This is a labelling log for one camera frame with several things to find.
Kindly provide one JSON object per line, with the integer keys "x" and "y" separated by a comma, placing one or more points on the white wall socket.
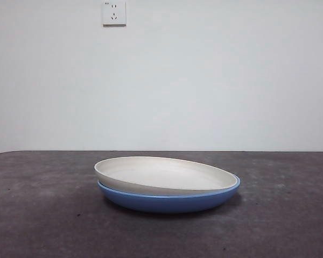
{"x": 113, "y": 13}

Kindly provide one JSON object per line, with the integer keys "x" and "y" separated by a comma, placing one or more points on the white round plate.
{"x": 164, "y": 174}

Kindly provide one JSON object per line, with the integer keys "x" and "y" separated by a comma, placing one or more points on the blue round plate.
{"x": 164, "y": 204}

